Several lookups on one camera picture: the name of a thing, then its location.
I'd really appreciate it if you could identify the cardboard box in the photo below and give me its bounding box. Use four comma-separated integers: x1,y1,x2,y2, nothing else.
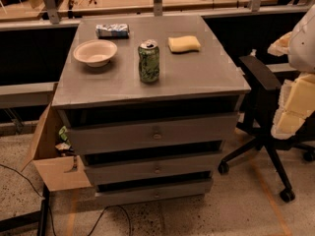
20,82,93,193

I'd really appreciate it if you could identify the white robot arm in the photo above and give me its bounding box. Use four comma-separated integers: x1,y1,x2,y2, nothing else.
268,5,315,140

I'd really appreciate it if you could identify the white paper bowl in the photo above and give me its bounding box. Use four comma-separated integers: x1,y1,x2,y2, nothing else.
73,39,117,68

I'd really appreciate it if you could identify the black office chair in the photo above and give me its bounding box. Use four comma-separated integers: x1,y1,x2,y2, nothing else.
218,55,315,203

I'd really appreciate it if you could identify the black floor cable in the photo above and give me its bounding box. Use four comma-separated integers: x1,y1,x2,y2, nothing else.
0,162,133,236

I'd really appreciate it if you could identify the green soda can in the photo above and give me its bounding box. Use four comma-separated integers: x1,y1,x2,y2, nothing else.
138,39,159,83

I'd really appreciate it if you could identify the wooden background workbench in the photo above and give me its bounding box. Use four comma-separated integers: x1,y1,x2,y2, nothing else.
0,0,314,24

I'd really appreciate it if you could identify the grey drawer cabinet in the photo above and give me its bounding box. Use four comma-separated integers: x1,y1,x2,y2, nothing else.
52,16,250,207

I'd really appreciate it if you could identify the blue silver snack bag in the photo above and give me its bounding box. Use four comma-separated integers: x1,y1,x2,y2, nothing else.
95,24,129,38

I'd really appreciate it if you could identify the green snack packet in box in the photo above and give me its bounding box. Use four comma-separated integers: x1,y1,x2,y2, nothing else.
55,126,73,156

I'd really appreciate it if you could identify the black metal stand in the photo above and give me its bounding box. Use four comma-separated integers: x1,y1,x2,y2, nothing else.
0,185,50,236

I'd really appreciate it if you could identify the yellow sponge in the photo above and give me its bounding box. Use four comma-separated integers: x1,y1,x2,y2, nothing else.
168,35,201,53

